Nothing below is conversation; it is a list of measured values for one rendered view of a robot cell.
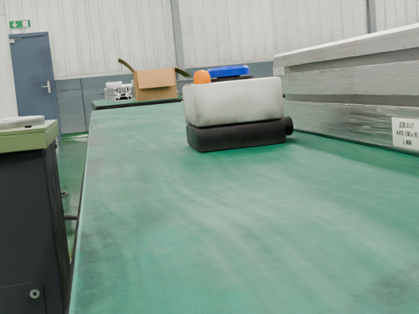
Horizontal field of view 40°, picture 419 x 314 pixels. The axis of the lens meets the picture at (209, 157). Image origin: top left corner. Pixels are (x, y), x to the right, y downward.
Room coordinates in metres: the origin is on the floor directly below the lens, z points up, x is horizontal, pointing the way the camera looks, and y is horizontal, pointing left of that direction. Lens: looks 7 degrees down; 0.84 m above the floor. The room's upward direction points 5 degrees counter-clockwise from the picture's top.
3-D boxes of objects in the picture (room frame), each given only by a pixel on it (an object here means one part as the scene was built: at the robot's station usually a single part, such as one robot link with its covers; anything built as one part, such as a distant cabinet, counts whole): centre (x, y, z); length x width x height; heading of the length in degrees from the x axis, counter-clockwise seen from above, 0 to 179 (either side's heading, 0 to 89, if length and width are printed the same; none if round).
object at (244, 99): (0.55, -0.03, 0.81); 0.10 x 0.08 x 0.06; 99
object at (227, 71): (0.54, -0.02, 0.84); 0.04 x 0.04 x 0.02
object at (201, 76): (0.51, 0.00, 0.85); 0.02 x 0.02 x 0.01
